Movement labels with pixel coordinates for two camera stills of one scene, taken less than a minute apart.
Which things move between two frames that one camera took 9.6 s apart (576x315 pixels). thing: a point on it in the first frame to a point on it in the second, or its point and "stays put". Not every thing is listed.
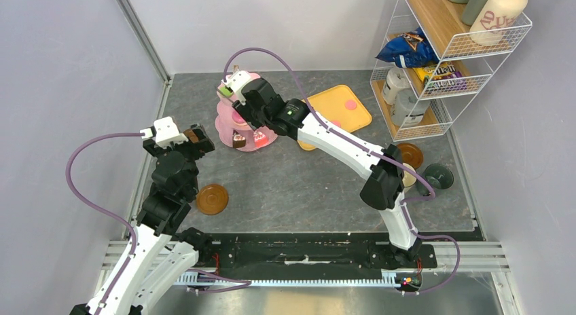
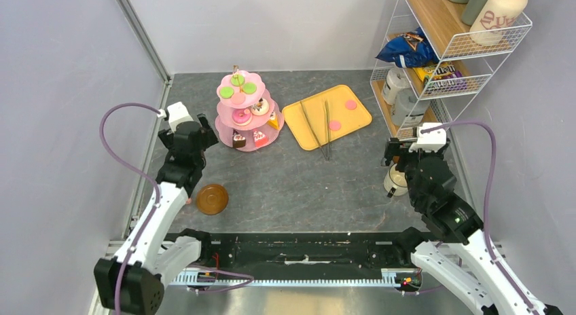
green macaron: x=225 y=91 stays put
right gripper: x=245 y=110 to x=393 y=148
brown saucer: x=212 y=199 stays put
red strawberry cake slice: x=261 y=140 stays put
